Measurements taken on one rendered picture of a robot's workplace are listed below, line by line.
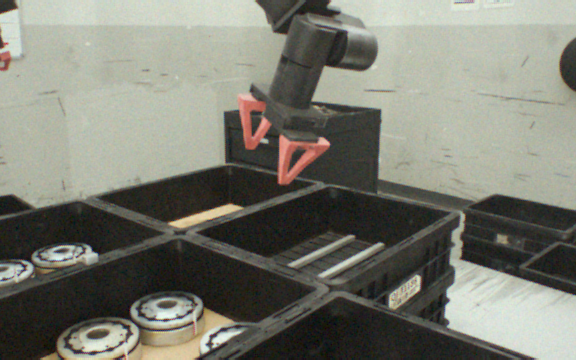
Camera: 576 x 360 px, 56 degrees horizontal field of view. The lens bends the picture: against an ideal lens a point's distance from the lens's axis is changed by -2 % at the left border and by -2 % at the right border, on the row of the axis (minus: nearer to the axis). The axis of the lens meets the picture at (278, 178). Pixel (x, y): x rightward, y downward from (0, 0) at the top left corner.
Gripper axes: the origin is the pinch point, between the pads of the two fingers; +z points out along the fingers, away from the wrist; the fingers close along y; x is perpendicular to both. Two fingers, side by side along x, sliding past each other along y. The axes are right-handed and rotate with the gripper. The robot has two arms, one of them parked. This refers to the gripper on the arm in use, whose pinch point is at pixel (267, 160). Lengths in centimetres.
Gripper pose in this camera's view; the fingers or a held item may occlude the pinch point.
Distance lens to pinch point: 75.2
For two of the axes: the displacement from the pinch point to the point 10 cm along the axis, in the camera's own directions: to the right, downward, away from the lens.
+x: -8.1, -0.1, -5.8
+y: -4.9, -5.2, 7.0
